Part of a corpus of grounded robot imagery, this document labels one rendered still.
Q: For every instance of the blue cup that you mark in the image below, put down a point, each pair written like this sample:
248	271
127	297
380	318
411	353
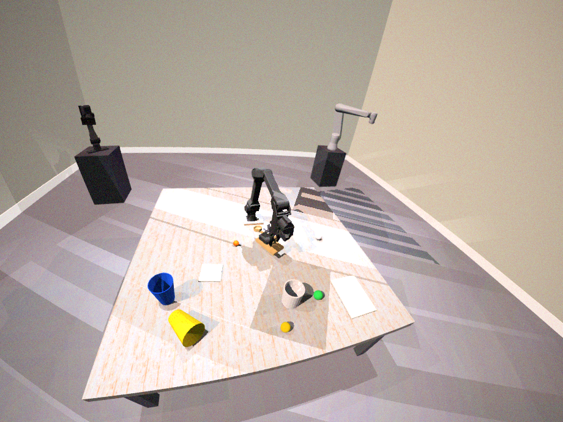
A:
162	287

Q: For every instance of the white mug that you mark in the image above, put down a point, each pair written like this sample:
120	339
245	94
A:
293	292

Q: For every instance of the yellow plastic cup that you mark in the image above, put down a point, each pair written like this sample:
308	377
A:
187	328

